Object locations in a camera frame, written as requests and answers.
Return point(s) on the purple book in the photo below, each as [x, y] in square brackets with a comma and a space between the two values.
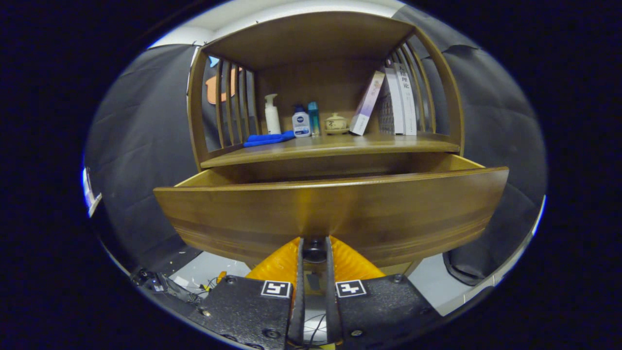
[367, 104]

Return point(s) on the wooden countertop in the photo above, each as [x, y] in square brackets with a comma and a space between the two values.
[340, 146]

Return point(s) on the beige lidded tea cup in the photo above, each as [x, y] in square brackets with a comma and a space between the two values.
[336, 123]

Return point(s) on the black power strip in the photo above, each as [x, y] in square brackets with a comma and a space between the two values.
[165, 288]

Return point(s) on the blue folded cloth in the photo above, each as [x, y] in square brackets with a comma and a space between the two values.
[267, 139]

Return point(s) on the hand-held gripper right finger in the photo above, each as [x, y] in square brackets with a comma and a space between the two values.
[384, 311]

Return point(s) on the white book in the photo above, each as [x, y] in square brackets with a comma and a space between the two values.
[396, 104]
[408, 102]

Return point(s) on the white lotion bottle blue cap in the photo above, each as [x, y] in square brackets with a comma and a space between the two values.
[301, 124]

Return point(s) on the patterned cover book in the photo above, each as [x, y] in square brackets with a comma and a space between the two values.
[385, 114]

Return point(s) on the white pump bottle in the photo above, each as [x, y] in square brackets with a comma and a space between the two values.
[272, 119]

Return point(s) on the teal slim bottle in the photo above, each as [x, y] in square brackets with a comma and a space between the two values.
[314, 119]

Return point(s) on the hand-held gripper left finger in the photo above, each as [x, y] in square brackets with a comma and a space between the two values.
[243, 311]

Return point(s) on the wooden cabinet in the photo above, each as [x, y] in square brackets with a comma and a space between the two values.
[311, 39]

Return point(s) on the wooden drawer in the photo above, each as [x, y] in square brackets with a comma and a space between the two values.
[388, 209]

